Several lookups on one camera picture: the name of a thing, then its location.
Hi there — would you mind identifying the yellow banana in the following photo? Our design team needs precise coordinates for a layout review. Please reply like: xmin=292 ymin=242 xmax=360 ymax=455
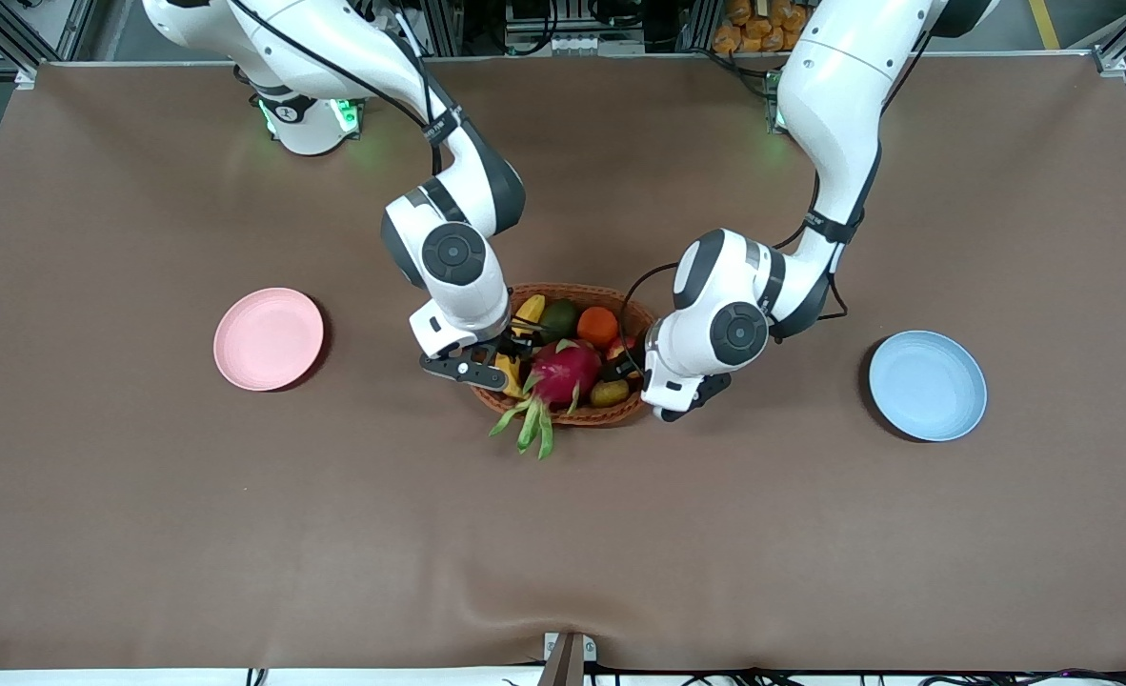
xmin=493 ymin=293 xmax=547 ymax=399

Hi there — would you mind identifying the green avocado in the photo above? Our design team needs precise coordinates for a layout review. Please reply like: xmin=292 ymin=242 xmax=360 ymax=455
xmin=537 ymin=297 xmax=581 ymax=345

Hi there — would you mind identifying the pink dragon fruit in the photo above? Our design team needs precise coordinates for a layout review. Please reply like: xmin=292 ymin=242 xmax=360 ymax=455
xmin=488 ymin=338 xmax=605 ymax=460

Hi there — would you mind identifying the orange fruit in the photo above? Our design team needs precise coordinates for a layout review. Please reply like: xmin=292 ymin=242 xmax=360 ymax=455
xmin=576 ymin=306 xmax=620 ymax=350

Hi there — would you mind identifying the brown wicker basket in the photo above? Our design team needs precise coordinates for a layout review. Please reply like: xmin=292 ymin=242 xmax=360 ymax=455
xmin=468 ymin=282 xmax=664 ymax=427

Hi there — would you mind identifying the brown table cloth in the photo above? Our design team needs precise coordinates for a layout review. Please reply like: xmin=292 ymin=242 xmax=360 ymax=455
xmin=0 ymin=52 xmax=1126 ymax=673

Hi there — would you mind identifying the pink plate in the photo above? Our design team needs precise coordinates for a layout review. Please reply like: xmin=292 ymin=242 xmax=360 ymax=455
xmin=213 ymin=287 xmax=326 ymax=393

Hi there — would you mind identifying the blue plate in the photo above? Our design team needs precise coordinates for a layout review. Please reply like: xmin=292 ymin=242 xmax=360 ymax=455
xmin=868 ymin=330 xmax=989 ymax=443

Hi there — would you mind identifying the grey electronics box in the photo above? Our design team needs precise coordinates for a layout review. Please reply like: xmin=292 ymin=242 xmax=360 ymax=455
xmin=504 ymin=0 xmax=648 ymax=56

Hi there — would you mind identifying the bag of orange items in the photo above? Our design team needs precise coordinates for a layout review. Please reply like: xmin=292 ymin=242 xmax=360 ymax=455
xmin=713 ymin=0 xmax=816 ymax=54

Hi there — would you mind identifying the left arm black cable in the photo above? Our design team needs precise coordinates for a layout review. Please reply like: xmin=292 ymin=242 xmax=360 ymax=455
xmin=618 ymin=29 xmax=935 ymax=382

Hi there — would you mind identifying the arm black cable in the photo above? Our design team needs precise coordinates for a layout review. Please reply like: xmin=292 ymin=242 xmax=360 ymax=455
xmin=618 ymin=29 xmax=935 ymax=382
xmin=228 ymin=0 xmax=469 ymax=177

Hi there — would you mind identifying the black right camera mount bracket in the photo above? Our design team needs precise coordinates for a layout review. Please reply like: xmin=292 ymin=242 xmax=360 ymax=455
xmin=418 ymin=345 xmax=514 ymax=393

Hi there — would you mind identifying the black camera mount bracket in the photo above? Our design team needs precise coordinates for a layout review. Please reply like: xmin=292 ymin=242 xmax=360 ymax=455
xmin=679 ymin=373 xmax=734 ymax=414
xmin=418 ymin=345 xmax=514 ymax=393

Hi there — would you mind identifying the black left camera mount bracket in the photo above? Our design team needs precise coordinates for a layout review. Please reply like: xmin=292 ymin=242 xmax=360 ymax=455
xmin=679 ymin=373 xmax=734 ymax=414

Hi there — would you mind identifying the metal camera bracket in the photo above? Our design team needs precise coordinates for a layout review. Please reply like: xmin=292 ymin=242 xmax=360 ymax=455
xmin=536 ymin=631 xmax=598 ymax=686

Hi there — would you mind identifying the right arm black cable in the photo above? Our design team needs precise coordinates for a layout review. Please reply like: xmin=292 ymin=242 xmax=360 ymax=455
xmin=228 ymin=0 xmax=469 ymax=177

